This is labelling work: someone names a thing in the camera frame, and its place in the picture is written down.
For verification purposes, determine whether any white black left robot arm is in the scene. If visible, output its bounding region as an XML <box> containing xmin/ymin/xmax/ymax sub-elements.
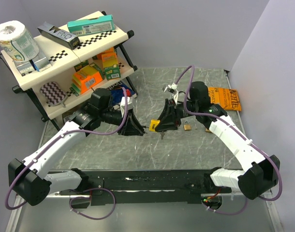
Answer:
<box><xmin>8</xmin><ymin>88</ymin><xmax>145</xmax><ymax>206</ymax></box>

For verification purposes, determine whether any upright orange green box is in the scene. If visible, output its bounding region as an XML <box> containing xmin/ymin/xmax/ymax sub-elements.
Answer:
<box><xmin>102</xmin><ymin>52</ymin><xmax>121</xmax><ymax>80</ymax></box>

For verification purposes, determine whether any silver blue small box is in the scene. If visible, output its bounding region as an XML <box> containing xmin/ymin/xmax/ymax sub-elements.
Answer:
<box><xmin>31</xmin><ymin>53</ymin><xmax>52</xmax><ymax>72</ymax></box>

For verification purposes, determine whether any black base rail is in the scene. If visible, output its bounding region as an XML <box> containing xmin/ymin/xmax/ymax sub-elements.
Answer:
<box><xmin>53</xmin><ymin>168</ymin><xmax>232</xmax><ymax>206</ymax></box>

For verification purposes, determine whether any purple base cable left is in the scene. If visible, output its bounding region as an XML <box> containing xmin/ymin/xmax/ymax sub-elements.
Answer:
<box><xmin>69</xmin><ymin>188</ymin><xmax>117</xmax><ymax>220</ymax></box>

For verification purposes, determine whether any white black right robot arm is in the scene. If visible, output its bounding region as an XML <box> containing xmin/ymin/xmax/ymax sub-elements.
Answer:
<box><xmin>150</xmin><ymin>81</ymin><xmax>280</xmax><ymax>200</ymax></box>

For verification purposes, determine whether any dark grey long box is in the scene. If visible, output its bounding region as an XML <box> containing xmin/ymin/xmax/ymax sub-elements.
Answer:
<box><xmin>37</xmin><ymin>22</ymin><xmax>80</xmax><ymax>50</ymax></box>

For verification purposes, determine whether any orange green sponge pack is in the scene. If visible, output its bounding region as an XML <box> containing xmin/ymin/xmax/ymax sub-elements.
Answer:
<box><xmin>72</xmin><ymin>63</ymin><xmax>103</xmax><ymax>94</ymax></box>

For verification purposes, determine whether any yellow padlock with keys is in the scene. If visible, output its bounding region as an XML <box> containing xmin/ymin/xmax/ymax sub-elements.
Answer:
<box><xmin>148</xmin><ymin>119</ymin><xmax>165</xmax><ymax>140</ymax></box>

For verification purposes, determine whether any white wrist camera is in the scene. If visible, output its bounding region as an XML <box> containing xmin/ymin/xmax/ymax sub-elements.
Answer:
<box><xmin>120</xmin><ymin>91</ymin><xmax>134</xmax><ymax>116</ymax></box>
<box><xmin>162</xmin><ymin>83</ymin><xmax>179</xmax><ymax>103</ymax></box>

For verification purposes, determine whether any orange Kettle chip bag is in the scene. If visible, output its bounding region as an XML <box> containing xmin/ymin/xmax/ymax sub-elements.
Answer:
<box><xmin>208</xmin><ymin>87</ymin><xmax>242</xmax><ymax>111</ymax></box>

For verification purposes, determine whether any teal toothpaste box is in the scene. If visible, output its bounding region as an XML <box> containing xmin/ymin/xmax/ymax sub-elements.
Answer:
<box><xmin>67</xmin><ymin>15</ymin><xmax>115</xmax><ymax>36</ymax></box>

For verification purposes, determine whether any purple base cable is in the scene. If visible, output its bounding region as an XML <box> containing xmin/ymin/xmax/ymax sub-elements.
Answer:
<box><xmin>203</xmin><ymin>198</ymin><xmax>249</xmax><ymax>216</ymax></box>
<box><xmin>69</xmin><ymin>188</ymin><xmax>117</xmax><ymax>220</ymax></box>

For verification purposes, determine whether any brown cardboard box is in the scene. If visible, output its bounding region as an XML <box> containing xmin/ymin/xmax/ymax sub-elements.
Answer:
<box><xmin>62</xmin><ymin>113</ymin><xmax>72</xmax><ymax>125</ymax></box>

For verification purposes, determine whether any blue Doritos chip bag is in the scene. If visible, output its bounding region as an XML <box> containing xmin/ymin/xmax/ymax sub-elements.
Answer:
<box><xmin>107</xmin><ymin>81</ymin><xmax>136</xmax><ymax>105</ymax></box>

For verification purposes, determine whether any cream three-tier shelf rack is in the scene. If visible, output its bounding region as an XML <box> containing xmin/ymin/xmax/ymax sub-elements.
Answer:
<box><xmin>0</xmin><ymin>10</ymin><xmax>138</xmax><ymax>122</ymax></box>

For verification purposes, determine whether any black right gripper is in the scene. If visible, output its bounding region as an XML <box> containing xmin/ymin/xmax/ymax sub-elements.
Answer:
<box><xmin>154</xmin><ymin>99</ymin><xmax>198</xmax><ymax>132</ymax></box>

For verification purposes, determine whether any toilet paper roll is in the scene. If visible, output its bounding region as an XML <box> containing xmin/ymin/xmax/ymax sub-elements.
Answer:
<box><xmin>0</xmin><ymin>20</ymin><xmax>40</xmax><ymax>62</ymax></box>

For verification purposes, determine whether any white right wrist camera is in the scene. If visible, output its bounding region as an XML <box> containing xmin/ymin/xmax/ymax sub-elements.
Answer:
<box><xmin>162</xmin><ymin>83</ymin><xmax>179</xmax><ymax>103</ymax></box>

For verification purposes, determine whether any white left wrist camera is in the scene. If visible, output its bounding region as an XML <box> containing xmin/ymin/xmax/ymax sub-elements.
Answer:
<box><xmin>120</xmin><ymin>91</ymin><xmax>134</xmax><ymax>116</ymax></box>

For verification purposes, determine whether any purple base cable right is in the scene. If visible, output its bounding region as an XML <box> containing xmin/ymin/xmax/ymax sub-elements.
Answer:
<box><xmin>203</xmin><ymin>198</ymin><xmax>249</xmax><ymax>216</ymax></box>

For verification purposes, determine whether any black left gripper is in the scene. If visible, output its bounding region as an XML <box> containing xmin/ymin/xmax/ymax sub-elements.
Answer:
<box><xmin>99</xmin><ymin>108</ymin><xmax>144</xmax><ymax>136</ymax></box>

